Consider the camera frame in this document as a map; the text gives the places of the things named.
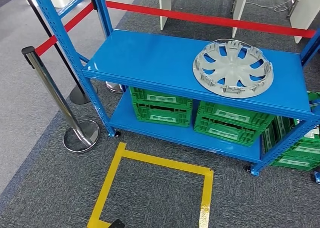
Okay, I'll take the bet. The white floor cable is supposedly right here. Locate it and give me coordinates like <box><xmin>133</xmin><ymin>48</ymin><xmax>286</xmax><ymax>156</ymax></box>
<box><xmin>246</xmin><ymin>0</ymin><xmax>294</xmax><ymax>14</ymax></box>

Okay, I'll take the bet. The dark robot body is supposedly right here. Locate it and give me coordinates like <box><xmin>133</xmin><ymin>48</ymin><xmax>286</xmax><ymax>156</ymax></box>
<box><xmin>109</xmin><ymin>219</ymin><xmax>126</xmax><ymax>228</ymax></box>

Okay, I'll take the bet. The long red barrier belt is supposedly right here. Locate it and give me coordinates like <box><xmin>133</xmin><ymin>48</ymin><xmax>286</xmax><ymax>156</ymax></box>
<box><xmin>106</xmin><ymin>0</ymin><xmax>317</xmax><ymax>39</ymax></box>

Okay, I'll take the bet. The black stanchion post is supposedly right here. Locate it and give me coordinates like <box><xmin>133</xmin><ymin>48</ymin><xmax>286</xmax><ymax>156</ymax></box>
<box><xmin>17</xmin><ymin>0</ymin><xmax>99</xmax><ymax>106</ymax></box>

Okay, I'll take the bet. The short red barrier belt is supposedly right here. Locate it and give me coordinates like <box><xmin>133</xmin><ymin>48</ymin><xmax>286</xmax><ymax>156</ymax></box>
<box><xmin>35</xmin><ymin>1</ymin><xmax>95</xmax><ymax>57</ymax></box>

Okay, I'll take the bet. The grey plastic wheel hubcap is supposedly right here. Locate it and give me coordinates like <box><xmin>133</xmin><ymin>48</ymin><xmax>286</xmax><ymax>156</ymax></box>
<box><xmin>192</xmin><ymin>38</ymin><xmax>275</xmax><ymax>100</ymax></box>

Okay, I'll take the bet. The chrome stanchion post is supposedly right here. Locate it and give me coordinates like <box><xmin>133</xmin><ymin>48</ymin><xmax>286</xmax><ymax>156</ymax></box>
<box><xmin>21</xmin><ymin>46</ymin><xmax>101</xmax><ymax>154</ymax></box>

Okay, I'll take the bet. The white panel leg desk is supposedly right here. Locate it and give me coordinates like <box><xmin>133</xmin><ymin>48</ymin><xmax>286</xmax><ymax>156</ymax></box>
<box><xmin>287</xmin><ymin>0</ymin><xmax>320</xmax><ymax>45</ymax></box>
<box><xmin>158</xmin><ymin>0</ymin><xmax>251</xmax><ymax>39</ymax></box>

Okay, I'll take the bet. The chrome stanchion with belt head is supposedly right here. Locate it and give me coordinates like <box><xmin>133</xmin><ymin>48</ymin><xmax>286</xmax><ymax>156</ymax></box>
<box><xmin>91</xmin><ymin>0</ymin><xmax>125</xmax><ymax>95</ymax></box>

